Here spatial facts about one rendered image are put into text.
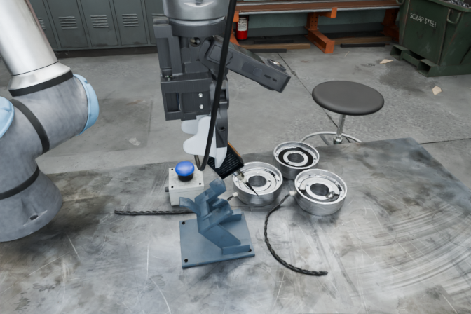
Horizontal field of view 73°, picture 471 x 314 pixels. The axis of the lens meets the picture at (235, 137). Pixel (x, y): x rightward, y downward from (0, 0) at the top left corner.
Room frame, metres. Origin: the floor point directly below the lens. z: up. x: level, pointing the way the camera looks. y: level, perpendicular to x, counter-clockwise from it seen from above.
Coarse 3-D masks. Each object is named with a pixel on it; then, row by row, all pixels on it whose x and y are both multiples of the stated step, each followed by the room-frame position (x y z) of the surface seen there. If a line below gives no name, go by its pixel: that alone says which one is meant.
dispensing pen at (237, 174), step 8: (232, 152) 0.38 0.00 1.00; (208, 160) 0.37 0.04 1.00; (224, 160) 0.38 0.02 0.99; (232, 160) 0.38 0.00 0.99; (240, 160) 0.39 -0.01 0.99; (216, 168) 0.38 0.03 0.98; (224, 168) 0.38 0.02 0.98; (232, 168) 0.38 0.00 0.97; (224, 176) 0.38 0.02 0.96; (240, 176) 0.39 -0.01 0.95; (248, 184) 0.40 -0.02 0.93; (256, 192) 0.40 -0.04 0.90
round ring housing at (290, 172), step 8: (280, 144) 0.63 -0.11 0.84; (288, 144) 0.64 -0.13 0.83; (296, 144) 0.64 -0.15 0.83; (304, 144) 0.63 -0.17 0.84; (288, 152) 0.62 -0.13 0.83; (296, 152) 0.62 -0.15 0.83; (312, 152) 0.62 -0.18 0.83; (288, 160) 0.59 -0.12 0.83; (296, 160) 0.61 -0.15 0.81; (304, 160) 0.59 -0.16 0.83; (280, 168) 0.56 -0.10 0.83; (288, 168) 0.55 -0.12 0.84; (296, 168) 0.54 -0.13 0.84; (304, 168) 0.54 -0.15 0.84; (312, 168) 0.55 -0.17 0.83; (288, 176) 0.55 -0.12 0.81
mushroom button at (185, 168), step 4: (180, 164) 0.51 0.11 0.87; (184, 164) 0.51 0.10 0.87; (188, 164) 0.51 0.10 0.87; (192, 164) 0.52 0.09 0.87; (176, 168) 0.50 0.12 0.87; (180, 168) 0.50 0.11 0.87; (184, 168) 0.50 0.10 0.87; (188, 168) 0.50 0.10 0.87; (192, 168) 0.50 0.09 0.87; (176, 172) 0.50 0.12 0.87; (180, 172) 0.49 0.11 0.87; (184, 172) 0.49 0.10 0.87; (188, 172) 0.49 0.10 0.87; (192, 172) 0.50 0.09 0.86; (184, 176) 0.50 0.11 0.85
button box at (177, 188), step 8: (176, 176) 0.51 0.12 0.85; (192, 176) 0.51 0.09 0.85; (200, 176) 0.51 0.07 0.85; (176, 184) 0.48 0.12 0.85; (184, 184) 0.48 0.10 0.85; (192, 184) 0.48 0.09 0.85; (200, 184) 0.48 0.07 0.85; (176, 192) 0.47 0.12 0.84; (184, 192) 0.47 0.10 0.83; (192, 192) 0.48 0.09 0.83; (200, 192) 0.48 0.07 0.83; (176, 200) 0.47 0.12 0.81; (192, 200) 0.48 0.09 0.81
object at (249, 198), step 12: (240, 168) 0.55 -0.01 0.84; (252, 168) 0.55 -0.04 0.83; (264, 168) 0.55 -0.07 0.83; (276, 168) 0.54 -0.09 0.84; (252, 180) 0.53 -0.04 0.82; (264, 180) 0.52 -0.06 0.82; (276, 180) 0.52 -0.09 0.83; (240, 192) 0.48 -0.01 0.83; (276, 192) 0.48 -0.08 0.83; (252, 204) 0.47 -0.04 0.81; (264, 204) 0.47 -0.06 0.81
